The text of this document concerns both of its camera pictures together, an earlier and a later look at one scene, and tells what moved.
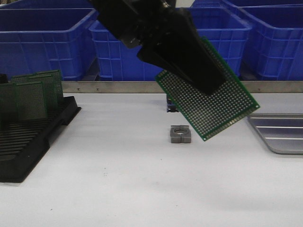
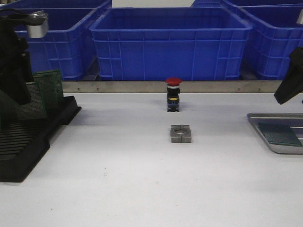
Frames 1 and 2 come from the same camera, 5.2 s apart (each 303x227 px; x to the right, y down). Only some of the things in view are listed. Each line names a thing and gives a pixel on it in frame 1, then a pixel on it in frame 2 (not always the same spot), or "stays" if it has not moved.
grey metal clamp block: (180, 134) stays
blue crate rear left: (49, 6) stays
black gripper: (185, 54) to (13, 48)
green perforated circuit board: (209, 114) to (280, 134)
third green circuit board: (31, 100) stays
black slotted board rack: (21, 148) stays
